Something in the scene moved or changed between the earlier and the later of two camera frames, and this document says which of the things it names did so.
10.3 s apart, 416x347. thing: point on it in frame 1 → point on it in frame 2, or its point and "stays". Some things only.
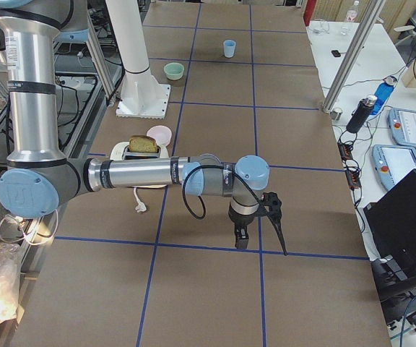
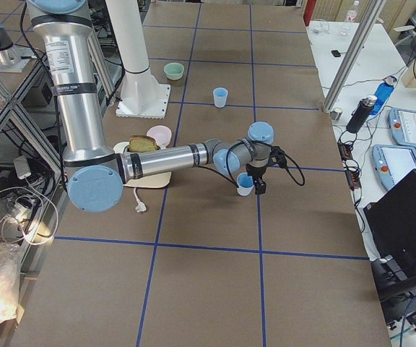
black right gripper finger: [241, 236] → [260, 186]
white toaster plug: [139, 207] stays
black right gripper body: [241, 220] → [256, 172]
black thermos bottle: [360, 114] stays
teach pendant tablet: [413, 129] stays
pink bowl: [162, 134] stays
